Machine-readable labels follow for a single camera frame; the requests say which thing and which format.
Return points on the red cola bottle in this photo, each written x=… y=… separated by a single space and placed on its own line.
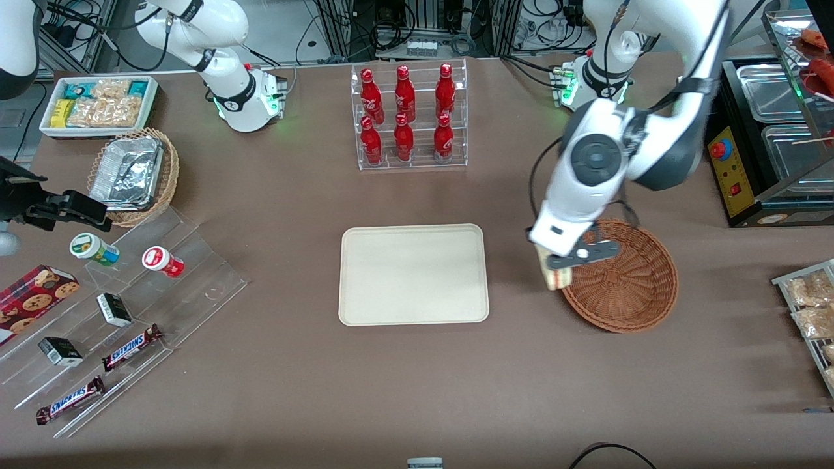
x=443 y=140
x=371 y=98
x=404 y=94
x=445 y=91
x=371 y=143
x=403 y=140

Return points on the green lid cup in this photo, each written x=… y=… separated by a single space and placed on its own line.
x=91 y=247

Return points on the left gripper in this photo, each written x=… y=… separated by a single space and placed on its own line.
x=528 y=231

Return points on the aluminium foil container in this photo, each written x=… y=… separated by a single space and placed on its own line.
x=127 y=172

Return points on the red lid cup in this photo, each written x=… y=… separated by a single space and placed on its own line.
x=159 y=260

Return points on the black food warmer display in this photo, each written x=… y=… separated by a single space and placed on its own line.
x=733 y=172

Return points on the clear-wrapped rice snack pack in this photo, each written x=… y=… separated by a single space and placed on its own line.
x=816 y=322
x=829 y=353
x=806 y=290

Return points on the snickers chocolate bar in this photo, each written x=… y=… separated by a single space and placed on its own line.
x=70 y=400
x=130 y=348

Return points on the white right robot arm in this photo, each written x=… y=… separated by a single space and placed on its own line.
x=228 y=85

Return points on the teal snack pack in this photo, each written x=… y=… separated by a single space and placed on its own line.
x=138 y=87
x=78 y=89

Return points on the white power strip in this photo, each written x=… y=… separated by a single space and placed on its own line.
x=421 y=47

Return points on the triangle sandwich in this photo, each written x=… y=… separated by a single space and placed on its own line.
x=559 y=279

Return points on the small black white box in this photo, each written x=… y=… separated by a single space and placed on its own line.
x=60 y=352
x=114 y=310

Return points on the thin wooden skewer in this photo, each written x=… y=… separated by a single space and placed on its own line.
x=814 y=139

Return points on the small grey device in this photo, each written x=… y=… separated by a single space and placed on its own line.
x=425 y=463

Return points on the steel food pan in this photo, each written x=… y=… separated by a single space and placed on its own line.
x=772 y=91
x=798 y=159

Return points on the clear bag of crackers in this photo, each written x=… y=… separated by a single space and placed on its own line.
x=111 y=88
x=104 y=113

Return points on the white plastic snack bin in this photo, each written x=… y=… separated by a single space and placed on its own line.
x=45 y=127

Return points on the round brown wicker basket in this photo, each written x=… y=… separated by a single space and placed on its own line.
x=625 y=293

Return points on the yellow snack pack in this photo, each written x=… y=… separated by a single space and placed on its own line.
x=62 y=113

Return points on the light wicker basket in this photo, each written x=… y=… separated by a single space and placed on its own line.
x=168 y=176

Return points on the red cookie box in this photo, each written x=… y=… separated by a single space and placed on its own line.
x=32 y=299

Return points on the cream plastic serving tray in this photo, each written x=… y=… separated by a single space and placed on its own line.
x=414 y=273

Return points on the clear acrylic stepped display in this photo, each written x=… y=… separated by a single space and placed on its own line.
x=195 y=286

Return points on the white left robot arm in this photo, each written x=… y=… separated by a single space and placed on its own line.
x=593 y=156

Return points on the red sausage on skewer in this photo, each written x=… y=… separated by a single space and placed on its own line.
x=822 y=68

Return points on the clear acrylic bottle rack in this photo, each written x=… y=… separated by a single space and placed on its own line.
x=417 y=163

